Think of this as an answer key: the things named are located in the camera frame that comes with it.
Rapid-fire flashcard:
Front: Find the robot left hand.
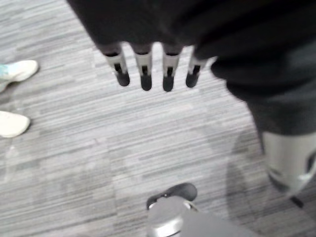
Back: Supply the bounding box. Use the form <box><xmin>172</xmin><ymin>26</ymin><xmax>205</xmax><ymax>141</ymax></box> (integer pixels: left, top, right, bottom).
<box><xmin>66</xmin><ymin>0</ymin><xmax>316</xmax><ymax>196</ymax></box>

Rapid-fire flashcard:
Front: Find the robot silver leg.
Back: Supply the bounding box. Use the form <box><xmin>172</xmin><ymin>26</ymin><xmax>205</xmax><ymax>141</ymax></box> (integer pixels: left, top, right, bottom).
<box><xmin>146</xmin><ymin>197</ymin><xmax>262</xmax><ymax>237</ymax></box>

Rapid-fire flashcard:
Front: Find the person's white teal shoe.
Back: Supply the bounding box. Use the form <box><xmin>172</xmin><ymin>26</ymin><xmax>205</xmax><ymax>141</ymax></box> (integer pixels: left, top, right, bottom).
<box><xmin>0</xmin><ymin>60</ymin><xmax>40</xmax><ymax>93</ymax></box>

